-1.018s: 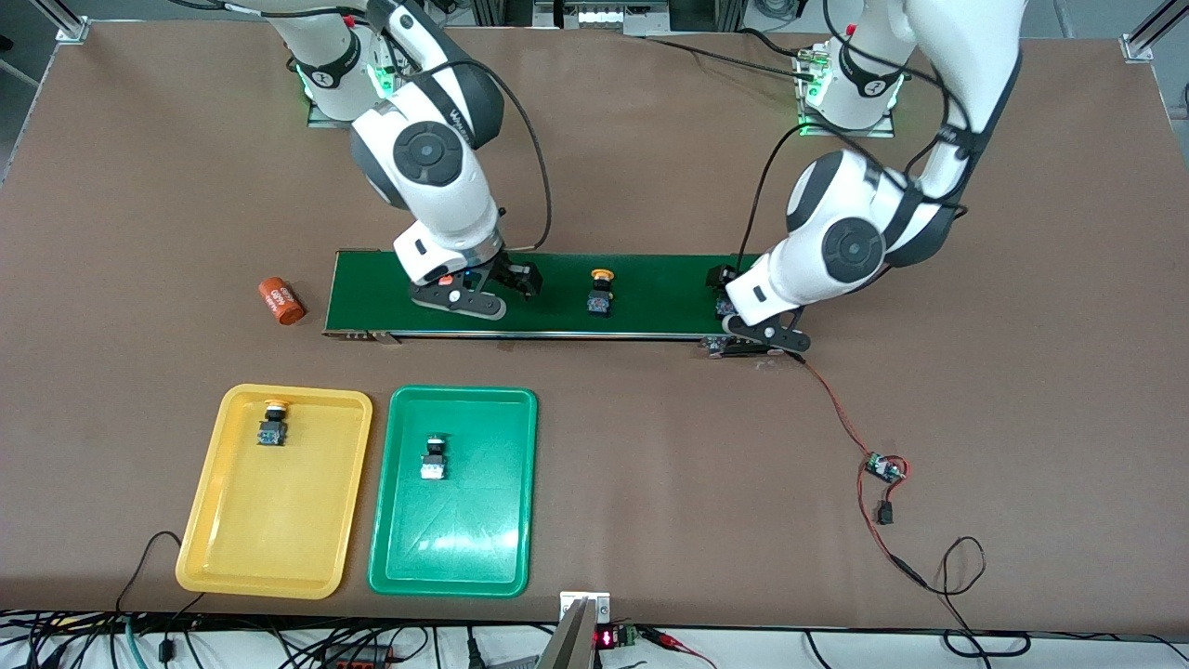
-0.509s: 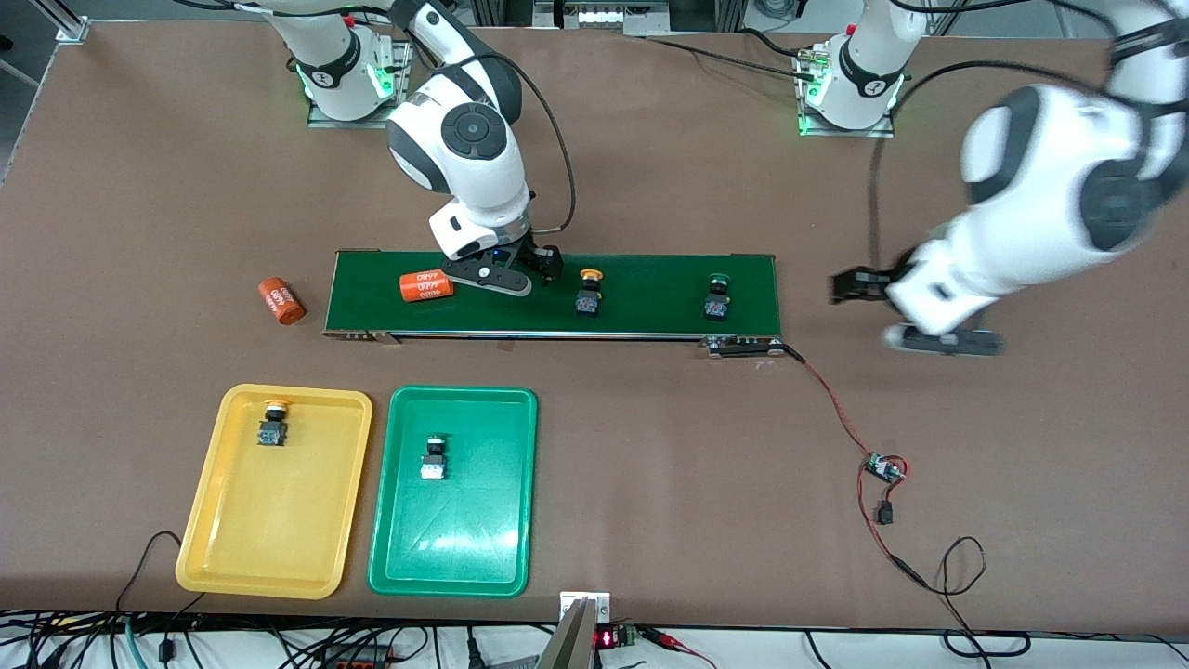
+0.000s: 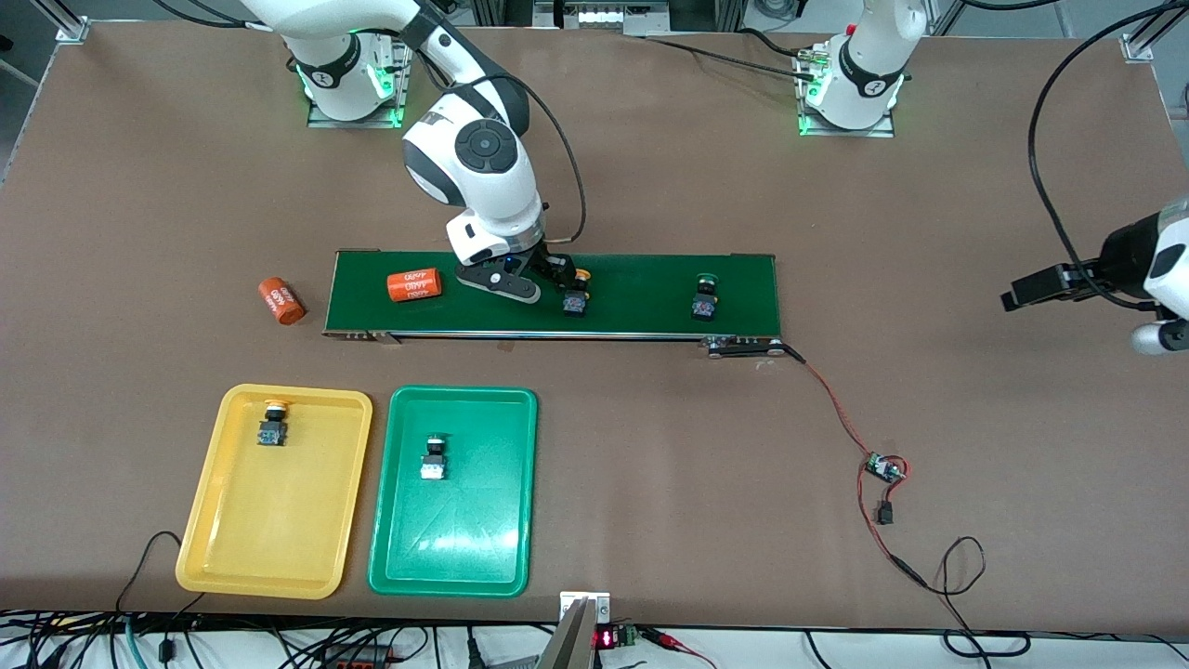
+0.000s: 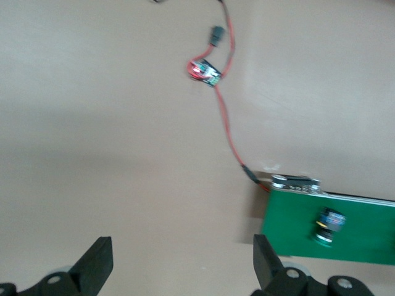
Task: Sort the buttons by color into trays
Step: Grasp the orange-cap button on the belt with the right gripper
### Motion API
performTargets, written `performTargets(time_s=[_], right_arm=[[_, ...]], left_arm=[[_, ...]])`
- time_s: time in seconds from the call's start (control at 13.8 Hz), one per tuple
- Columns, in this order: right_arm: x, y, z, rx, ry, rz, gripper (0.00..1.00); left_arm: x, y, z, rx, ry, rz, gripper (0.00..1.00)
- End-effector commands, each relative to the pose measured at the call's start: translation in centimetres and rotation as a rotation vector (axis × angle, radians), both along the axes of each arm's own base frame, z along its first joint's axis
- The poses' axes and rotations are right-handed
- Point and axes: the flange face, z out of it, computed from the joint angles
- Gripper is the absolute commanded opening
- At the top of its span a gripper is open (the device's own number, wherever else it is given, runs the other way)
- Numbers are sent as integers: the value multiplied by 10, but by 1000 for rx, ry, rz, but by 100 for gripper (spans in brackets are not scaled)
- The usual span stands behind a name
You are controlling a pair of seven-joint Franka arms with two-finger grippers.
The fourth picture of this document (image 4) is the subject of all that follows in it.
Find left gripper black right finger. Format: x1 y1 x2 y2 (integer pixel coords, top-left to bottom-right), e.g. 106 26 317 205
252 234 374 296

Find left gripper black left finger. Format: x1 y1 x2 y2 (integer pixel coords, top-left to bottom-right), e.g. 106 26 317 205
0 236 114 296

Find green push button switch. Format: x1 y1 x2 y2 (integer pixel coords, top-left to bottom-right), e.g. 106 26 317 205
314 207 347 249

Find green conveyor belt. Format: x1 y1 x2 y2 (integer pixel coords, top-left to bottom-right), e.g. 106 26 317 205
260 173 395 266

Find small circuit board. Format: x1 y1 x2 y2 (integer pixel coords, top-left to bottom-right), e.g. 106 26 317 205
187 59 223 89

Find red black conveyor cable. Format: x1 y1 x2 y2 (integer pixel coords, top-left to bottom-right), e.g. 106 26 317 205
188 0 272 194

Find black cable connector plug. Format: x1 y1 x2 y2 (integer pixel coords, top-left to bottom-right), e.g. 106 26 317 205
209 26 226 47

